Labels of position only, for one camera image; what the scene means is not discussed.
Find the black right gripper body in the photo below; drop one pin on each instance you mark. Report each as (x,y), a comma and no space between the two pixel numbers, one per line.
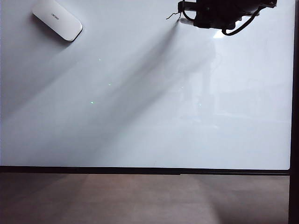
(219,11)

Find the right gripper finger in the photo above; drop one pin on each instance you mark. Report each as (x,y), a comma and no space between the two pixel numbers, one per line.
(210,24)
(188,5)

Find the white marker pen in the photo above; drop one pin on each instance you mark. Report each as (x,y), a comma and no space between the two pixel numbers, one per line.
(187,21)

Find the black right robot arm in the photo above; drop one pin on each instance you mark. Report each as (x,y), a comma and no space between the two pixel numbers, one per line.
(266,2)

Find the white glass whiteboard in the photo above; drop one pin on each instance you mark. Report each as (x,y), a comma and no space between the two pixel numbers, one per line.
(140,105)

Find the white whiteboard eraser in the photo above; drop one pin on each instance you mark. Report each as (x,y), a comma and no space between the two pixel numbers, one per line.
(58,21)

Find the black whiteboard stand frame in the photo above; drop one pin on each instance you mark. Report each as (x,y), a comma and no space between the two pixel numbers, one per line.
(116,170)

